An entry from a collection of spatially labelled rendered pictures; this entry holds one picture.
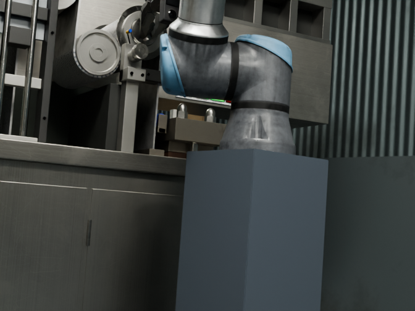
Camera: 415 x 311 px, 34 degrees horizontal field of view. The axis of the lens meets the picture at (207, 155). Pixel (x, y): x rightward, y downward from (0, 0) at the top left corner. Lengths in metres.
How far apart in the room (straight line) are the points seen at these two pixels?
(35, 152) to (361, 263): 2.19
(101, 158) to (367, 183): 2.05
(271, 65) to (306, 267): 0.39
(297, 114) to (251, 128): 1.22
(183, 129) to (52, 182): 0.50
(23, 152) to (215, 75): 0.42
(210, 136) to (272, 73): 0.60
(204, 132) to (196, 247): 0.62
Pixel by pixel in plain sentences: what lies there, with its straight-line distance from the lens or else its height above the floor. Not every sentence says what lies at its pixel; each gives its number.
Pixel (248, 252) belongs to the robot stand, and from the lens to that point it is 1.22.
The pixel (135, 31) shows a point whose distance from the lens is 1.86.
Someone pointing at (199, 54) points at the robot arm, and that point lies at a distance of 1.30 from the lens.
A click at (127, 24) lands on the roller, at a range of 1.87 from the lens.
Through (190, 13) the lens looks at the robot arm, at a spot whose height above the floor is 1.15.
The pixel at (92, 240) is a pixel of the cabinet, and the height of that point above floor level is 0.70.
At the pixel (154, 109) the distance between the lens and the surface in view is 1.88.
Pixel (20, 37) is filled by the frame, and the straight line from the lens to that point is 1.64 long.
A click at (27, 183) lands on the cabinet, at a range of 1.47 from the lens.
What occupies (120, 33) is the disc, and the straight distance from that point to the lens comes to 1.87.
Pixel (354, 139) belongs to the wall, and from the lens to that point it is 3.44.
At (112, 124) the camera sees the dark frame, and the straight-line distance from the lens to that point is 1.82.
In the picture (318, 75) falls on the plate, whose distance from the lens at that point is 2.59.
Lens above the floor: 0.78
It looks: 5 degrees up
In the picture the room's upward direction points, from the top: 4 degrees clockwise
